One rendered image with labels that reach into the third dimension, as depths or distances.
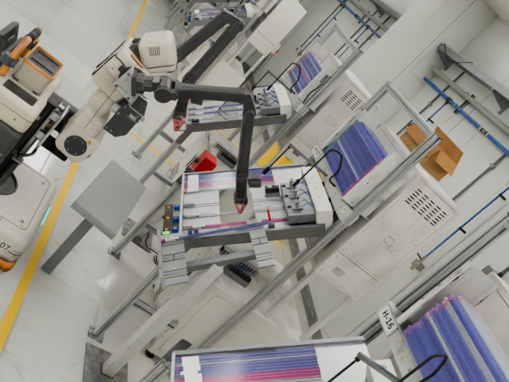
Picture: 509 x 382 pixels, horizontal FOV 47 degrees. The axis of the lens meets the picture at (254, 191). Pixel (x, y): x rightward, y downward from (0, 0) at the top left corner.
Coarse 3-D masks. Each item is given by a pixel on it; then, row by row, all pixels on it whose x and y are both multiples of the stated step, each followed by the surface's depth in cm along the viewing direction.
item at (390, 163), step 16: (400, 96) 305; (416, 112) 284; (320, 144) 334; (384, 160) 267; (400, 160) 266; (368, 176) 269; (384, 176) 270; (352, 192) 272; (368, 192) 273; (368, 208) 277; (224, 272) 309; (240, 272) 310; (256, 272) 330; (144, 304) 292
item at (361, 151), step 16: (352, 128) 312; (368, 128) 312; (336, 144) 315; (352, 144) 302; (368, 144) 288; (336, 160) 304; (352, 160) 291; (368, 160) 280; (336, 176) 294; (352, 176) 283
